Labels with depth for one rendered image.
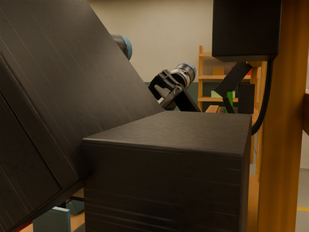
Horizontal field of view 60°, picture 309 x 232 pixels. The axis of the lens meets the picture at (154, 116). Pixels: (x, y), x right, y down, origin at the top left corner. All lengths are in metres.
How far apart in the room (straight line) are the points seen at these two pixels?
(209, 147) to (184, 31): 7.78
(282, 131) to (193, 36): 7.30
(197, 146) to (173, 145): 0.02
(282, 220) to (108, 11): 8.38
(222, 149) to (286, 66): 0.49
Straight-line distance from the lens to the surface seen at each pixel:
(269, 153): 0.75
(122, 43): 1.20
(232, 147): 0.27
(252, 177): 1.28
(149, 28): 8.28
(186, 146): 0.27
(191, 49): 7.92
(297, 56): 0.74
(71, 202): 0.89
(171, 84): 0.76
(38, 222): 0.67
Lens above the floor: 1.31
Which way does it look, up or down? 8 degrees down
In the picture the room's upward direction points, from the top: straight up
